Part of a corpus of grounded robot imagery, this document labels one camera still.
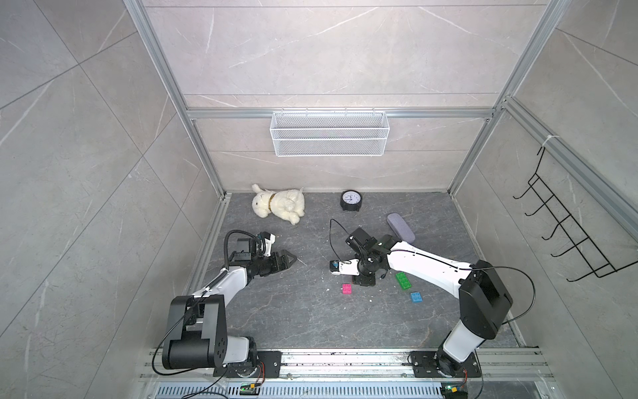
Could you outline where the long green lego brick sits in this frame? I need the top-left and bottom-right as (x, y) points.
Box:
(395, 272), (412, 290)

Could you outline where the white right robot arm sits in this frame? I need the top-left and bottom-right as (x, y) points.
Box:
(329, 228), (528, 377)

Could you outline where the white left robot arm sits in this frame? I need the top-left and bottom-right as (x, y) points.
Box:
(151, 229), (298, 377)

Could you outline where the purple glasses case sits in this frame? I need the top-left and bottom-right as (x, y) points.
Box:
(386, 213), (416, 244)

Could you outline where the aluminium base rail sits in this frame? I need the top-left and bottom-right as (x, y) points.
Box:
(130, 347), (564, 398)

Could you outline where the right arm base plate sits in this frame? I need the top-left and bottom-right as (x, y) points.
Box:
(407, 350), (482, 378)

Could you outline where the white plush dog toy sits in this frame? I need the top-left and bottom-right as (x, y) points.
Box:
(251, 184), (305, 225)

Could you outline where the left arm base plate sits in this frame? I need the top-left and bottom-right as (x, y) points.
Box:
(214, 351), (282, 379)

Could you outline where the blue lego brick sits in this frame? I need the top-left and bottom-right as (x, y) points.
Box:
(410, 292), (423, 304)

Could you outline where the white wire mesh basket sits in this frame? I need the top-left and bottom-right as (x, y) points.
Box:
(269, 111), (390, 157)

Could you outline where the black wire hook rack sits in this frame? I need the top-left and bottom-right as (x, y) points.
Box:
(513, 147), (637, 283)

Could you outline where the black round alarm clock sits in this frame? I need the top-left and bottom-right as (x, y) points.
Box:
(340, 190), (362, 212)

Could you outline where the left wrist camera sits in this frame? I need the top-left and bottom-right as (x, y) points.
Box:
(258, 231), (276, 257)

